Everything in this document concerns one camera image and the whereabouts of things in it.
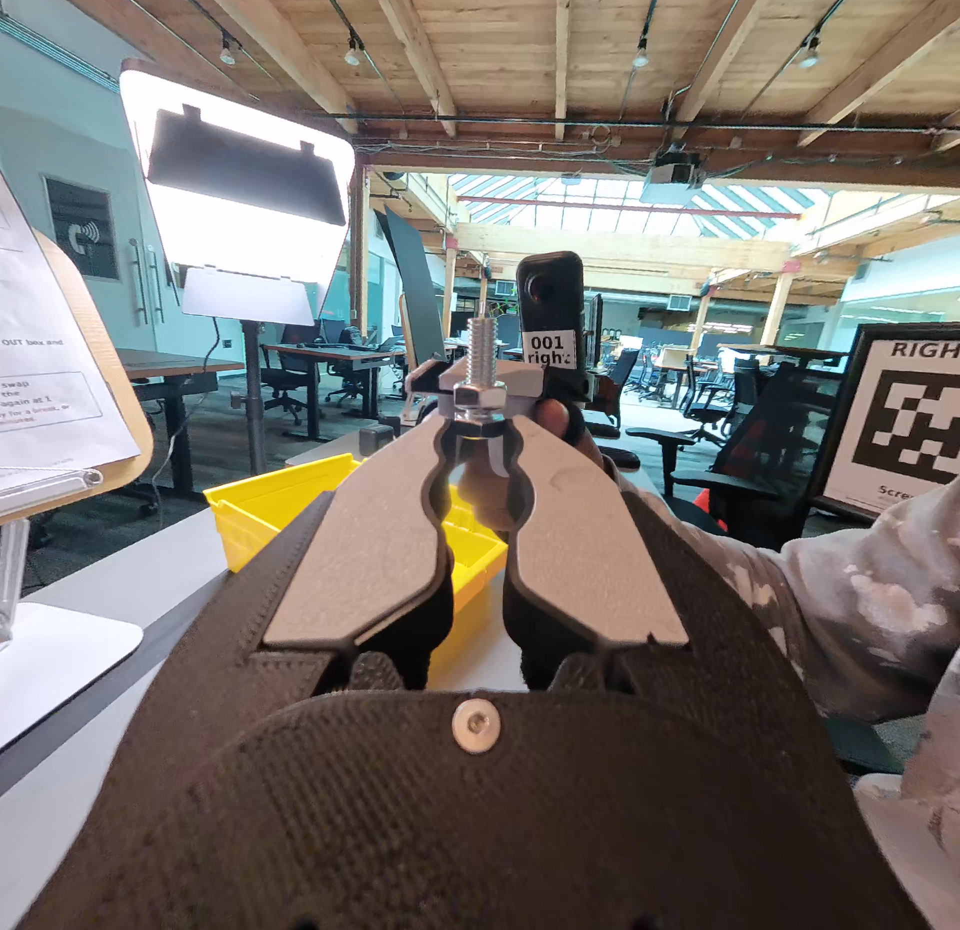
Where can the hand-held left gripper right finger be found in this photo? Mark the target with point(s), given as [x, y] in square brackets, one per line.
[592, 562]

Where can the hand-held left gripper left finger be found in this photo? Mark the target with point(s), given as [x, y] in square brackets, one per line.
[360, 555]

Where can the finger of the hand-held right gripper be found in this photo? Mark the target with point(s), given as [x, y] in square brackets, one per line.
[525, 382]
[441, 381]

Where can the steel hex nut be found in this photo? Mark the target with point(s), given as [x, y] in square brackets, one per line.
[480, 397]

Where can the steel hex bolt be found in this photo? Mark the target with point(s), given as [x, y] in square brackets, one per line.
[482, 352]

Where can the yellow plastic bin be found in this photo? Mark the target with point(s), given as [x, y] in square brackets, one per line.
[255, 510]

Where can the person's right forearm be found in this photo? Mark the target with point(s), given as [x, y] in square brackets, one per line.
[840, 607]

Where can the person's right hand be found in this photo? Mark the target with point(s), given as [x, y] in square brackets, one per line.
[559, 418]

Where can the wooden board stand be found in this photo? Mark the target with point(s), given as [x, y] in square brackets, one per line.
[405, 345]

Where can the black monitor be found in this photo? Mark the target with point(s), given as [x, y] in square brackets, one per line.
[594, 330]

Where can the small black box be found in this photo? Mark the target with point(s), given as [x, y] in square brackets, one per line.
[377, 441]

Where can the black flag panel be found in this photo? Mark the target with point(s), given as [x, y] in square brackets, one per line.
[416, 285]

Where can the grey desk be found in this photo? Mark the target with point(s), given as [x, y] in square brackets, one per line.
[319, 450]

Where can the orange cone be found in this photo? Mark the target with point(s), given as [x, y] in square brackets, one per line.
[706, 510]

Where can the black office chair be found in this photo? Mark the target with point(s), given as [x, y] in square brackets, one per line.
[765, 450]
[289, 382]

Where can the ceiling projector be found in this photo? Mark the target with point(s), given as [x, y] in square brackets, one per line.
[671, 178]

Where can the black light stand pole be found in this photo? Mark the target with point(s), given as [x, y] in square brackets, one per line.
[255, 405]

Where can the studio light panel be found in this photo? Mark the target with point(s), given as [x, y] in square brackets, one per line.
[247, 225]

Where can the black track spotlight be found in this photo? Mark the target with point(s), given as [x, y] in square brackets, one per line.
[226, 54]
[808, 57]
[640, 56]
[352, 54]

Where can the framed marker poster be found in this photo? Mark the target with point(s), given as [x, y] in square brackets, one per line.
[832, 435]

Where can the printed instruction sheet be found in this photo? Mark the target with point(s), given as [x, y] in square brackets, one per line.
[45, 360]

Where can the person's torso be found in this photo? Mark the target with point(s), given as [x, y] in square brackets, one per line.
[922, 832]

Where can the dark wall picture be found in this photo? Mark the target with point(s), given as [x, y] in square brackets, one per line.
[81, 229]

